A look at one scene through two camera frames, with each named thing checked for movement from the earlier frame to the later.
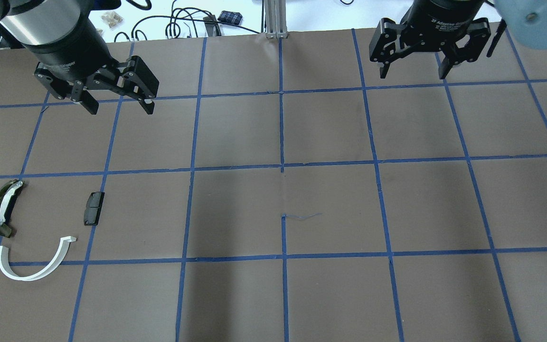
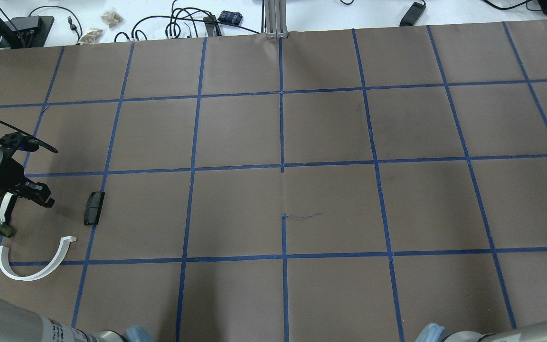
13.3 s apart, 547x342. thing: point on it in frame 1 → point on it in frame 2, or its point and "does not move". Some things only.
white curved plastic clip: [4, 259] does not move
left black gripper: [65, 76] → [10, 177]
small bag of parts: [112, 18] does not move
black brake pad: [93, 208] does not move
